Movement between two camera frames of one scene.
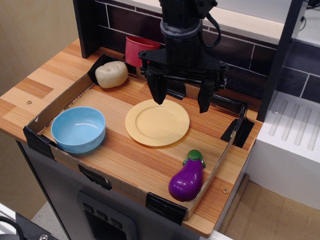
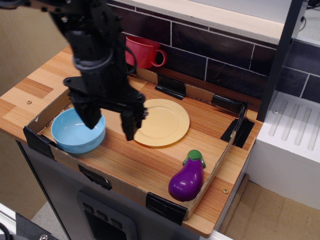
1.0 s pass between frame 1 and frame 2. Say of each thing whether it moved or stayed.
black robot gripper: moved
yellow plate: stayed
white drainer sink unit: stayed
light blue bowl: stayed
